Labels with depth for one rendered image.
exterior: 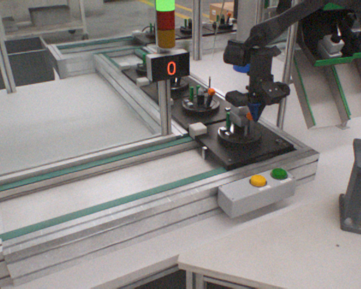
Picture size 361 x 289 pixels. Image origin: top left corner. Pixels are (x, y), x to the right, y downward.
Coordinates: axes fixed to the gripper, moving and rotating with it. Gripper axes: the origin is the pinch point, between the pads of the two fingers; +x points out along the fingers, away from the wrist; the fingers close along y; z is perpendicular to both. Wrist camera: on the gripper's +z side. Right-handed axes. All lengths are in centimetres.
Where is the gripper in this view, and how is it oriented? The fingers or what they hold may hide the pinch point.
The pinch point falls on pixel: (256, 110)
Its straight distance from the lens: 109.2
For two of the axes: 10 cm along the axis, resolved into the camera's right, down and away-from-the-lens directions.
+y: 9.0, -2.3, 3.7
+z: 4.4, 4.5, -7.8
